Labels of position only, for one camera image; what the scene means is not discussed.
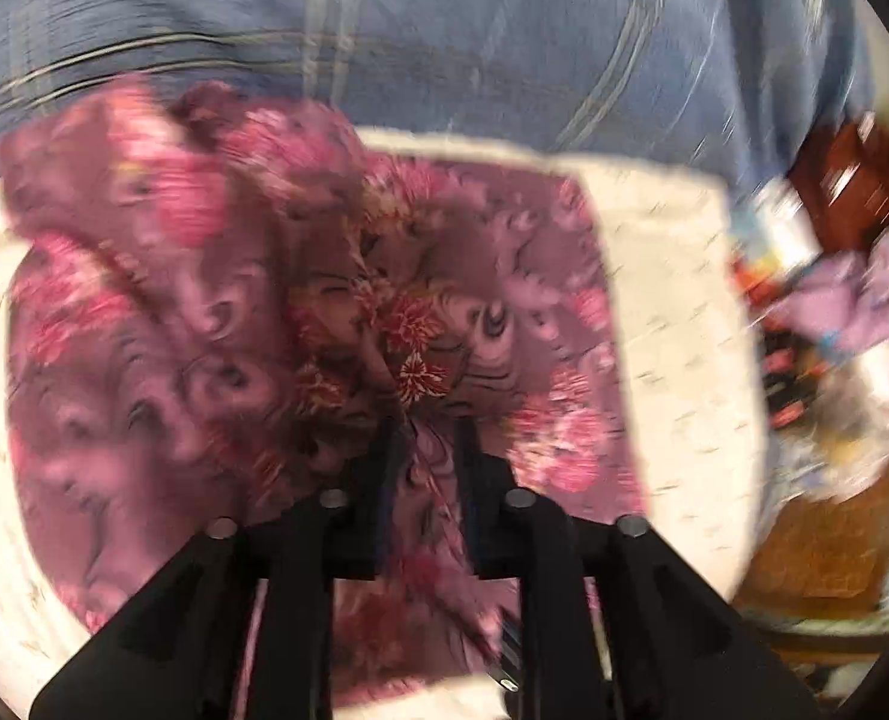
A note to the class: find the blue plaid blanket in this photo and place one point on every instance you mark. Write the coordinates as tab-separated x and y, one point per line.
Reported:
731	87

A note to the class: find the lilac cloth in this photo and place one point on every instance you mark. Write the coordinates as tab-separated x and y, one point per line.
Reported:
842	301

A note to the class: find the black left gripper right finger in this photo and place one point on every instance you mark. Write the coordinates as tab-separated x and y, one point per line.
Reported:
613	623

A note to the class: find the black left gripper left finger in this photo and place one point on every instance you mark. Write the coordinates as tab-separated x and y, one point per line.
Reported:
239	623

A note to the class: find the purple floral shirt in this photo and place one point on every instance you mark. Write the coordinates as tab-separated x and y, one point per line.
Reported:
222	299

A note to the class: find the cream floral cloth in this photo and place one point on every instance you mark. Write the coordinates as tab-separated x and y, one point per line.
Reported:
698	424

